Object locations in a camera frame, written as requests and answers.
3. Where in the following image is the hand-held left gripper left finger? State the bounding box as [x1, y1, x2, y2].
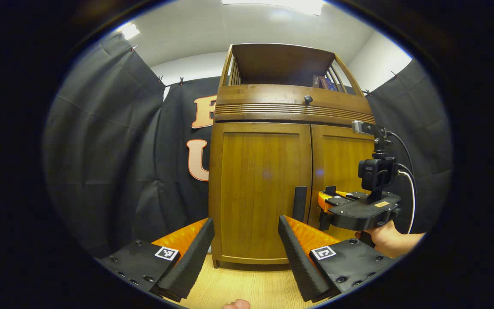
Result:
[94, 218, 215, 302]

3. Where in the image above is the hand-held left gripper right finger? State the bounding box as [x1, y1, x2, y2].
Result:
[278, 215, 402, 303]

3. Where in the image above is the black door handle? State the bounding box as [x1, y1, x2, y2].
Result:
[319, 186, 337, 231]
[292, 186, 307, 223]

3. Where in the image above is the wooden cabinet door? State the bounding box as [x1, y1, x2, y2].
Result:
[208, 122, 314, 265]
[307, 124, 376, 242]

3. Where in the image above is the wooden double-door shoe cabinet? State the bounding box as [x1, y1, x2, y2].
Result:
[208, 43, 376, 269]

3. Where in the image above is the wooden cabinet drawer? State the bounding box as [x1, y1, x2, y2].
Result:
[214, 85, 375, 126]

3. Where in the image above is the black backdrop cloth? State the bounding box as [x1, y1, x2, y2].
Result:
[43, 32, 452, 260]

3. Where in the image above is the large ceiling light panel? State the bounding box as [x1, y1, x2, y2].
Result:
[221, 0, 325, 16]

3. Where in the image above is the small ceiling light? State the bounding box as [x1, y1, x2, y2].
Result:
[120, 24, 141, 40]

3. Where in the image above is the white cable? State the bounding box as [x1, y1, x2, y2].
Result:
[397, 170, 416, 235]

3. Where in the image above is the black cable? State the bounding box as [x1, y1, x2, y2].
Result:
[389, 132, 415, 173]

